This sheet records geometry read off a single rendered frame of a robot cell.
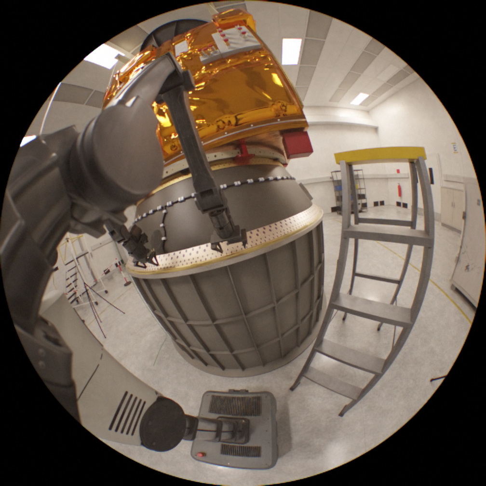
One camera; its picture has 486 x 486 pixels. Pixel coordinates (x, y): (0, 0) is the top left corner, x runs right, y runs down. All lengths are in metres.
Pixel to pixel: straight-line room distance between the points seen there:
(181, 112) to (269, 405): 1.41
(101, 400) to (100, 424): 0.05
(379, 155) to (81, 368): 0.86
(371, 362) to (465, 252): 2.20
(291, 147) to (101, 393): 1.06
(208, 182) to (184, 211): 0.42
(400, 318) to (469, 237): 2.16
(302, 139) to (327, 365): 1.71
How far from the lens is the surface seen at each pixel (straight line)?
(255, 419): 1.15
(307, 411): 1.41
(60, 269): 8.00
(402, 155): 0.66
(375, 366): 0.92
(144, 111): 0.15
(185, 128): 0.40
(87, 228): 0.15
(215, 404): 1.24
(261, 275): 0.76
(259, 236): 0.70
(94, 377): 0.26
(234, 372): 1.54
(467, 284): 2.86
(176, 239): 0.78
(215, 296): 0.79
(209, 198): 0.42
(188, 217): 0.77
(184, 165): 0.92
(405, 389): 1.72
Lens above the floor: 1.40
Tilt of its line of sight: 17 degrees down
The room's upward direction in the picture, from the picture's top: 14 degrees counter-clockwise
